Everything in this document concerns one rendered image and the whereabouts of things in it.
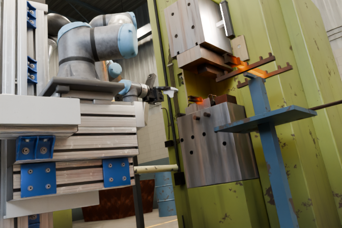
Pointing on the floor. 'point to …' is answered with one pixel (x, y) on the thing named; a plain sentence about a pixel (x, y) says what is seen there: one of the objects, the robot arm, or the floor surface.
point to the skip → (119, 202)
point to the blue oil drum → (165, 194)
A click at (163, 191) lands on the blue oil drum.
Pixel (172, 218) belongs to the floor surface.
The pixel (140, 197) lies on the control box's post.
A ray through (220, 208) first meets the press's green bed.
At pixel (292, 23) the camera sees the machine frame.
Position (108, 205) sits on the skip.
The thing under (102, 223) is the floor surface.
